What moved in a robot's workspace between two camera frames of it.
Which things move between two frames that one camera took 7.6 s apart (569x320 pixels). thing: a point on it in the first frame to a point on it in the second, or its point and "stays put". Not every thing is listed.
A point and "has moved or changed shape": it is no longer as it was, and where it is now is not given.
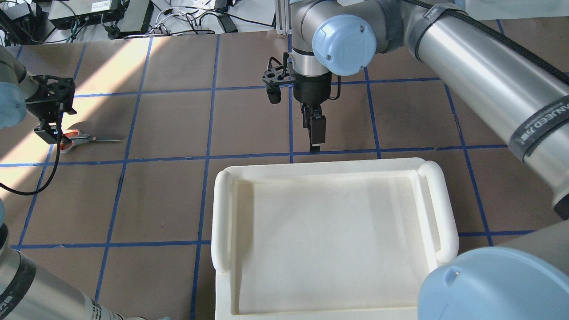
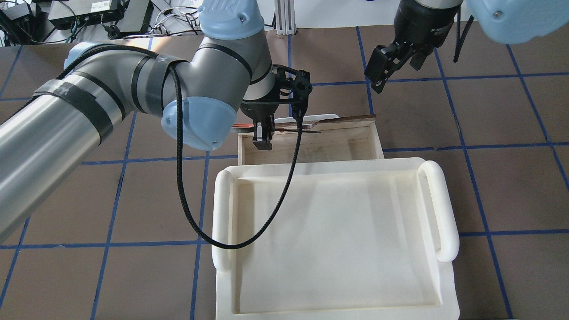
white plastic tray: (327, 238) stays put
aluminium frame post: (283, 11) stays put
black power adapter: (137, 18) stays put
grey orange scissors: (74, 138) has moved or changed shape
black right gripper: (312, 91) to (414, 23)
